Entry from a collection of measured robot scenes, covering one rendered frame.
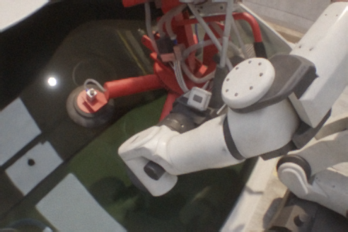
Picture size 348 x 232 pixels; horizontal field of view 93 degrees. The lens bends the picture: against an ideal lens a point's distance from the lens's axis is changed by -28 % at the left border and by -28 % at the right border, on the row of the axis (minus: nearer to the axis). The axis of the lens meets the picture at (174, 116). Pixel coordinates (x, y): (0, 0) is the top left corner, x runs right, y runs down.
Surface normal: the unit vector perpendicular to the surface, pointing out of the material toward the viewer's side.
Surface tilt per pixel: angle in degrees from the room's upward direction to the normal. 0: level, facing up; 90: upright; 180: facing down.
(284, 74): 45
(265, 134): 74
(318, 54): 41
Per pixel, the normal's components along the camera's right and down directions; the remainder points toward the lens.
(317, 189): 0.31, -0.52
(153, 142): -0.01, -0.62
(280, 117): 0.32, 0.31
